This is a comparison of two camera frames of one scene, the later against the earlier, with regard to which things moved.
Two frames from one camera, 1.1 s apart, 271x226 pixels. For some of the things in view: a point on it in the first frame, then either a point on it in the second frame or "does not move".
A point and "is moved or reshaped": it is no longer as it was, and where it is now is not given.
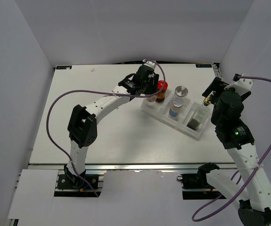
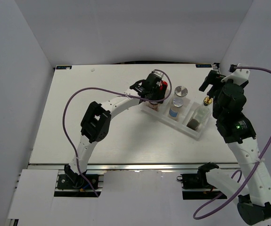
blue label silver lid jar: (177, 103) does not move
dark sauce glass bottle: (199, 117) does not move
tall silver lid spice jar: (181, 91) does not move
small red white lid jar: (151, 99) is moved or reshaped
